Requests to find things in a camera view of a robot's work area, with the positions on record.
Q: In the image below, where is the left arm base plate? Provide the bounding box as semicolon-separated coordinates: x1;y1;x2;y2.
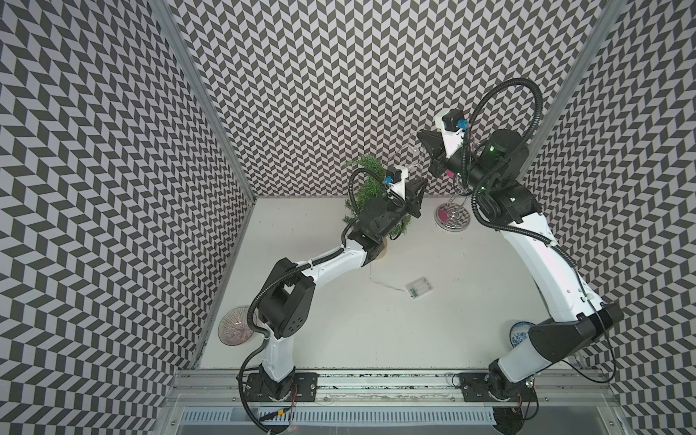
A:
242;371;319;402

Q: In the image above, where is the aluminium front rail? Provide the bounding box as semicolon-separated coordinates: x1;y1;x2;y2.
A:
163;368;619;408

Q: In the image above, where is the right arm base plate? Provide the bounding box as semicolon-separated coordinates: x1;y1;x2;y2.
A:
455;372;538;403

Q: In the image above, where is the white ribbed vent strip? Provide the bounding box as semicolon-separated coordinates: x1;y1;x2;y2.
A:
181;407;496;427

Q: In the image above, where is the chrome wire glass rack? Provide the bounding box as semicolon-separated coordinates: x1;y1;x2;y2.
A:
434;188;471;233

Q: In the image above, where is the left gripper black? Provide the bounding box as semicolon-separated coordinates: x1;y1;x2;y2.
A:
377;175;428;239

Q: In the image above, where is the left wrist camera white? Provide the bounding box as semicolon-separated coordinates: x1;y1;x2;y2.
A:
384;165;409;199

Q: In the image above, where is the small green christmas tree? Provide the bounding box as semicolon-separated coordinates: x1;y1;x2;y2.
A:
342;154;413;264

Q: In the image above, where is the blue white patterned plate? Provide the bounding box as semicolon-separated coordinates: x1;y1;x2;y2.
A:
509;321;535;348

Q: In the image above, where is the right corner metal post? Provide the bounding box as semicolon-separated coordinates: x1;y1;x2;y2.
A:
518;0;628;184

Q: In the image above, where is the pink ribbed glass plate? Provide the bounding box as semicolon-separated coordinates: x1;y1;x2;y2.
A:
217;306;255;346

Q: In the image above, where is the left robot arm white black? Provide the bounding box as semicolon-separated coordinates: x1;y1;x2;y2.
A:
237;165;428;434

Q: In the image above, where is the left corner metal post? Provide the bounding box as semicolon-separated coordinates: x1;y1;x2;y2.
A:
148;0;257;202

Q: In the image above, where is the corner metal post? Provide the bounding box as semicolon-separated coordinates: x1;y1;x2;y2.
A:
148;0;257;202
518;0;628;184

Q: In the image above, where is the clear battery box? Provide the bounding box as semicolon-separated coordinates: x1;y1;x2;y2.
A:
406;277;433;299

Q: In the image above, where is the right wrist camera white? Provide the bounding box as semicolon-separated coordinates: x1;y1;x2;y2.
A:
434;109;469;158

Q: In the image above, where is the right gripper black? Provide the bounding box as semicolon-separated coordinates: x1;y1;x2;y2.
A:
417;129;497;192

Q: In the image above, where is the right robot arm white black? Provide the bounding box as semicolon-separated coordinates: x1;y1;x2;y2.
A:
417;78;624;402

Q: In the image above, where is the clear string light wire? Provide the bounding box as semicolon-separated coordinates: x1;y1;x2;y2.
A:
347;142;422;292

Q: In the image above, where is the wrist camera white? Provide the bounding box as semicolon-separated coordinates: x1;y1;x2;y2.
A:
434;109;469;158
384;165;409;199

